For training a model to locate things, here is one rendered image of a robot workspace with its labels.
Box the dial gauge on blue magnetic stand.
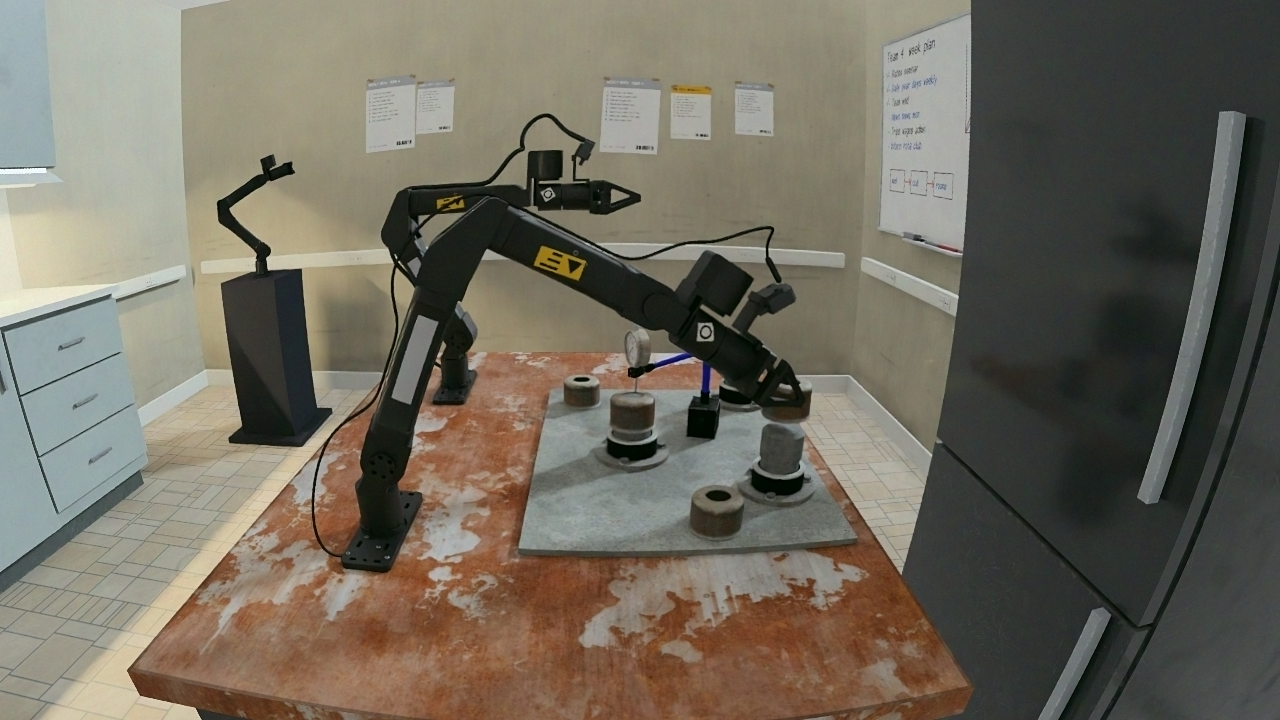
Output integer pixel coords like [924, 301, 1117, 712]
[625, 323, 721, 439]

